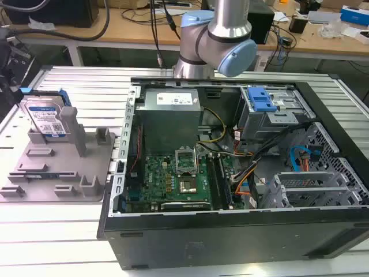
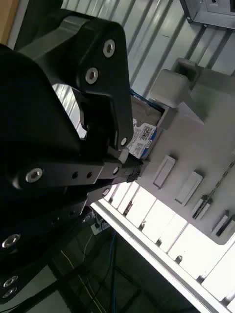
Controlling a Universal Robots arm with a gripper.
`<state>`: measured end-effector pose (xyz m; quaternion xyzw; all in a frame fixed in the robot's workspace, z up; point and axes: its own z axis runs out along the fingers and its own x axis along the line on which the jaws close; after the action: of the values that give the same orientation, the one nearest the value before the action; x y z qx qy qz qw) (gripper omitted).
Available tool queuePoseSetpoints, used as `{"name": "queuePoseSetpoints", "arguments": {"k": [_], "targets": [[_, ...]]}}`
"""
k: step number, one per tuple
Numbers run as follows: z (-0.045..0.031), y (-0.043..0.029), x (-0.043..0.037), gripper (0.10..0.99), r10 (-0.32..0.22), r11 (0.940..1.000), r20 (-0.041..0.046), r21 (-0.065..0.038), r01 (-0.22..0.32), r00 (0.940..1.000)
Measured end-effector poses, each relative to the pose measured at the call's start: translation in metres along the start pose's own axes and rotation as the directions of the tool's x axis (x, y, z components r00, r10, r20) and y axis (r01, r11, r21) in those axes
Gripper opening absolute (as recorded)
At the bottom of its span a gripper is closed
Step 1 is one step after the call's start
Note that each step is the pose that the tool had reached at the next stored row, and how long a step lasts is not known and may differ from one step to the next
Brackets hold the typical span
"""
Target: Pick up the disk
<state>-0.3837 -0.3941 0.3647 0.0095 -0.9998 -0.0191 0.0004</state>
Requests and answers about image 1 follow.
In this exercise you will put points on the grey flat box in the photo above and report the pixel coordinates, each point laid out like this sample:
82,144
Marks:
324,16

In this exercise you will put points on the grey power supply unit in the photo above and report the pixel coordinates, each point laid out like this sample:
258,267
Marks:
168,118

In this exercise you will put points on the silver disk bay bracket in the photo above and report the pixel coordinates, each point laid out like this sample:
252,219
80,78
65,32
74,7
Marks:
308,189

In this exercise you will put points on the blue drive bay latch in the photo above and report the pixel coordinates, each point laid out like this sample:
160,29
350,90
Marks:
261,99

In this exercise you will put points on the black open PC case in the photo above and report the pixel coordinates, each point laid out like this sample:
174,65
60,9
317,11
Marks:
230,202

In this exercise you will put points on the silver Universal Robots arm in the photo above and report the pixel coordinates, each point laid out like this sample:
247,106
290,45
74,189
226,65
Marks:
219,37

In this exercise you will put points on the hard disk in blue carrier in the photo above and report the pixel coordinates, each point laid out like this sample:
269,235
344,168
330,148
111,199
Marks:
46,115

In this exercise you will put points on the dark brown small box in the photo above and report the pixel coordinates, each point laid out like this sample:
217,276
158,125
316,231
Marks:
298,23

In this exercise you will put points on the black equipment beside table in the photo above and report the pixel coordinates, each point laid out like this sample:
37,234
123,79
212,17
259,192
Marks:
14,66

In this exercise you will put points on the wooden desk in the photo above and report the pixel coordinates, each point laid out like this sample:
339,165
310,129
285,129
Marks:
138,26

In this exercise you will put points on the open CPU socket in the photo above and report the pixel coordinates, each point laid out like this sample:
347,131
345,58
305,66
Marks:
186,184

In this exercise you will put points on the black RAM slot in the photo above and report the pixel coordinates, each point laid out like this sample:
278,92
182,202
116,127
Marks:
225,181
214,181

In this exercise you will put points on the black box on desk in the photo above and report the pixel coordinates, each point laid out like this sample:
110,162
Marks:
259,24

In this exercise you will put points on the green motherboard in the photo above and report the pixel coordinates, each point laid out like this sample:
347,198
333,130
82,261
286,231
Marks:
178,184

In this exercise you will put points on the grey plastic parts rack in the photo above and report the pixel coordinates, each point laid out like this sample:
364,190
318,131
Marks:
54,164

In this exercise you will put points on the white small box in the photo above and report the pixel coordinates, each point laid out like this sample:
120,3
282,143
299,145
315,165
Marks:
362,36

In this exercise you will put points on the black expansion slot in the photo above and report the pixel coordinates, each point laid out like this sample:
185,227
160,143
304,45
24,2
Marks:
184,205

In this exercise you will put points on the black monitor on desk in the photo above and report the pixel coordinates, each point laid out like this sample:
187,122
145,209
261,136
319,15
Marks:
52,11

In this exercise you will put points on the silver drive cage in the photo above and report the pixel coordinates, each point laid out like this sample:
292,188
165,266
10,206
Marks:
271,118

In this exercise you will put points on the blue white cardboard box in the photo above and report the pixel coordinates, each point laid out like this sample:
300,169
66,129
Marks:
353,14

